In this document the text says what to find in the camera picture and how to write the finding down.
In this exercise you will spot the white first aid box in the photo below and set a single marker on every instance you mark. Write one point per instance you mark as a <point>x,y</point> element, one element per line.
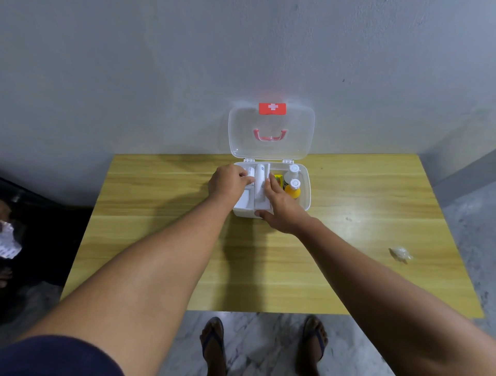
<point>304,197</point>

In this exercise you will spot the person's left hand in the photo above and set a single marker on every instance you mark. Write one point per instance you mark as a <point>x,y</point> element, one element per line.
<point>226,186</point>

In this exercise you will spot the person's right forearm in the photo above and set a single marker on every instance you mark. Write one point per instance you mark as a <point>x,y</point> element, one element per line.
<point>379,294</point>

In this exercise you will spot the person's left forearm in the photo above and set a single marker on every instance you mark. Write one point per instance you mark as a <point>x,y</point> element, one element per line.
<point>135,279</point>

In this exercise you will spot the crumpled clear plastic wrap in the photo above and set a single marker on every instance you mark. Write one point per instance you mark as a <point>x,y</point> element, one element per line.
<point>401,253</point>

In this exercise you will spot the white crumpled packet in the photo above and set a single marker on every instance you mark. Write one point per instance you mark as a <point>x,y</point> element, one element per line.
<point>7,242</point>

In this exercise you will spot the white medicine bottle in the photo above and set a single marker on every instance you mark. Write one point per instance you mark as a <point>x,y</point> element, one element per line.
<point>290,176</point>

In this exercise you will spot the long printed white bandage roll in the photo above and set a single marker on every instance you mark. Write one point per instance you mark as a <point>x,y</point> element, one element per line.
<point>259,184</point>

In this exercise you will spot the dark flip-flop sandal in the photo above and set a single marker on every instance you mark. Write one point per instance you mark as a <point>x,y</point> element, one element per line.
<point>209,337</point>
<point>318,337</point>

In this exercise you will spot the green yellow medicine box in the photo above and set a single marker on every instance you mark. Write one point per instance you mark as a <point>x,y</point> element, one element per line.
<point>278,179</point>

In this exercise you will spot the short printed white bandage roll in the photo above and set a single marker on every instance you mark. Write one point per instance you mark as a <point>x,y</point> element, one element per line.
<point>250,171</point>

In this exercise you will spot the dark left flip-flop sandal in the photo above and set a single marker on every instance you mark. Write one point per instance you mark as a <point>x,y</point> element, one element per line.
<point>209,337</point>

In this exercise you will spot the person's foot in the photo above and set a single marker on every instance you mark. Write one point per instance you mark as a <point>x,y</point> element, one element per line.
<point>4,276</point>
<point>215,358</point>
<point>310,360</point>

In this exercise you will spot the person's right hand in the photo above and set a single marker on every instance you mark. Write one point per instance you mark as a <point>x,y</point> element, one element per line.
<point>284,213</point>

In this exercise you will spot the dark right flip-flop sandal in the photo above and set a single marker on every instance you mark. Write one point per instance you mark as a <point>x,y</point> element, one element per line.
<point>318,337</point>

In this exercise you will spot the yellow medicine bottle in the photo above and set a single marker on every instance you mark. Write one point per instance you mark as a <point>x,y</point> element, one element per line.
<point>292,191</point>

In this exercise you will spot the person's left foot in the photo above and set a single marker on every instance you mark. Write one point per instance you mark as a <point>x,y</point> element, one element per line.
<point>215,358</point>

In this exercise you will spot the navy left shirt sleeve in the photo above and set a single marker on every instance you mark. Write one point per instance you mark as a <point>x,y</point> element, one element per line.
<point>58,358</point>

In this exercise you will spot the person's right foot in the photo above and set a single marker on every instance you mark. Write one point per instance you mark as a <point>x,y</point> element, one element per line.
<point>310,360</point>

